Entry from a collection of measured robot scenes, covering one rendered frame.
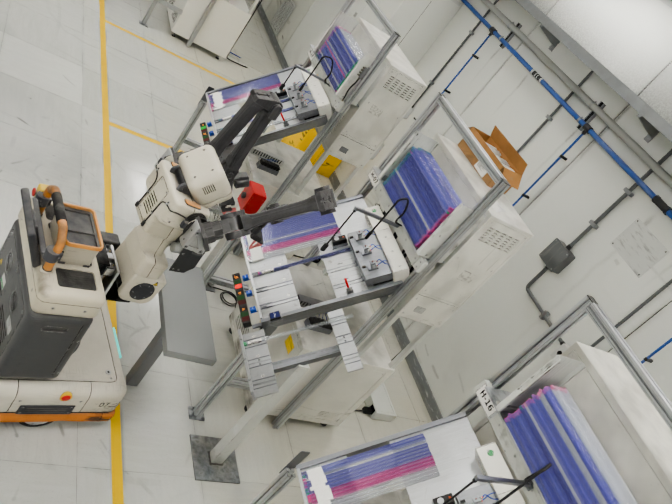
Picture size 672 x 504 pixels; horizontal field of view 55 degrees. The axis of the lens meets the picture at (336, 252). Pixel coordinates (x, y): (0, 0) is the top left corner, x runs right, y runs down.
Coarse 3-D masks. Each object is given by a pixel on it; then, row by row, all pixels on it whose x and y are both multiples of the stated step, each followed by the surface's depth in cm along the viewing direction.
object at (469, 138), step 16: (448, 112) 326; (464, 128) 312; (416, 144) 336; (432, 144) 339; (480, 144) 306; (400, 160) 341; (480, 160) 297; (368, 176) 358; (384, 176) 343; (496, 176) 287; (464, 208) 290; (448, 224) 294; (432, 240) 298; (304, 304) 356; (320, 320) 348; (240, 384) 331; (192, 416) 338
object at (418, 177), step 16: (416, 160) 325; (432, 160) 328; (400, 176) 331; (416, 176) 321; (432, 176) 313; (400, 192) 327; (416, 192) 318; (432, 192) 308; (448, 192) 306; (400, 208) 324; (416, 208) 314; (432, 208) 305; (448, 208) 296; (416, 224) 311; (432, 224) 302; (416, 240) 308
